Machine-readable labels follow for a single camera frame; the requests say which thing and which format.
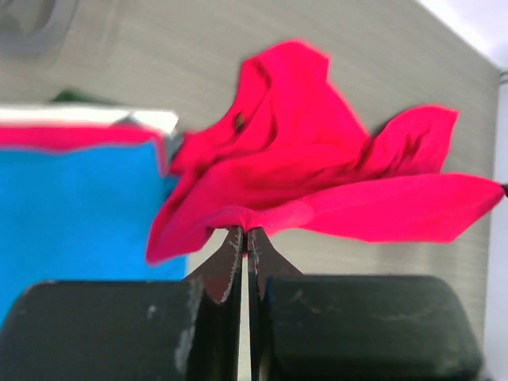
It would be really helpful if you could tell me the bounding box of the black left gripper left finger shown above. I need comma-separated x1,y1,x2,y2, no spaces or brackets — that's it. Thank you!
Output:
1,228,243,380

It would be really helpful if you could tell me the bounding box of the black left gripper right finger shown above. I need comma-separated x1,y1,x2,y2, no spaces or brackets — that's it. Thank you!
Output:
248,229,483,380

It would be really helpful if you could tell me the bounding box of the crimson pink t-shirt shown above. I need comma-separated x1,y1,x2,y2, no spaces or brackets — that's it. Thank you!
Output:
146,40,505,264

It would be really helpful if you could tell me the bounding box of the folded blue t-shirt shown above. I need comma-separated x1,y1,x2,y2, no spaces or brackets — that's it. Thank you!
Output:
1,142,187,313

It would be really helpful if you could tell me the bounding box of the folded white t-shirt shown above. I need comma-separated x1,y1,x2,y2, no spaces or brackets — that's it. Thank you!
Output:
1,104,179,136

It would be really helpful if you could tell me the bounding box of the folded pink t-shirt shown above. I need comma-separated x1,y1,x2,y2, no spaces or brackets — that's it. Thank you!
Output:
1,123,168,175

